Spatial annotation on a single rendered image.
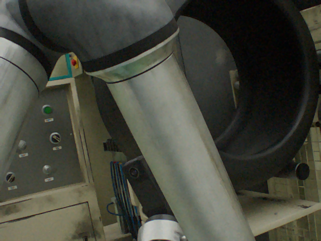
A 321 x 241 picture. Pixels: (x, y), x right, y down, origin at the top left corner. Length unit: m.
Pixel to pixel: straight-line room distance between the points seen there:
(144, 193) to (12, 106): 0.38
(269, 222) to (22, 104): 0.76
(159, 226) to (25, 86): 0.37
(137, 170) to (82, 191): 0.76
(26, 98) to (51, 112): 1.04
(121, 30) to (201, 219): 0.25
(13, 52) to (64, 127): 1.06
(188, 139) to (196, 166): 0.03
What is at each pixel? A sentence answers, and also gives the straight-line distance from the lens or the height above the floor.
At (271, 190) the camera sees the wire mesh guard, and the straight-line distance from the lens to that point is 1.58.
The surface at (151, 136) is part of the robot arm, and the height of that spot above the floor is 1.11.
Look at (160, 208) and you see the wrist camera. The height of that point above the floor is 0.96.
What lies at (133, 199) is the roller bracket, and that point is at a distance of 1.28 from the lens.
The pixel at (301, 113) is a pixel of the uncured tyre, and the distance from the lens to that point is 1.13.
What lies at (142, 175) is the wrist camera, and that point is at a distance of 0.78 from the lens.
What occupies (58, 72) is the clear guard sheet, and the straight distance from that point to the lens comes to 1.53.
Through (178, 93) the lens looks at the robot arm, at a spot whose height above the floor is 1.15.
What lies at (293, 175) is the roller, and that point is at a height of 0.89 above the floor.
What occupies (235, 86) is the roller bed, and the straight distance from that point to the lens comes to 1.60.
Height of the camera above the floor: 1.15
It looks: 3 degrees down
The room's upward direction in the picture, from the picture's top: 10 degrees counter-clockwise
